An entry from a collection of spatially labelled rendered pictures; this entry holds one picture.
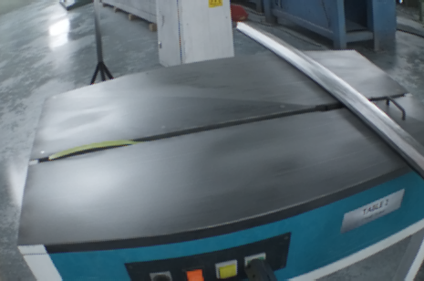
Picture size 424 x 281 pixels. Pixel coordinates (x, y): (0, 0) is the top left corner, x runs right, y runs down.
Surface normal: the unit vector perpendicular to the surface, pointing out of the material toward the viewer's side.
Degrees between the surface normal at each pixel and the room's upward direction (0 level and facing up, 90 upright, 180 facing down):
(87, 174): 0
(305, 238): 90
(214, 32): 90
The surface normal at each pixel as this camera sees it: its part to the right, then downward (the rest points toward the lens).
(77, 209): -0.07, -0.86
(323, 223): 0.24, 0.48
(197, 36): 0.47, 0.42
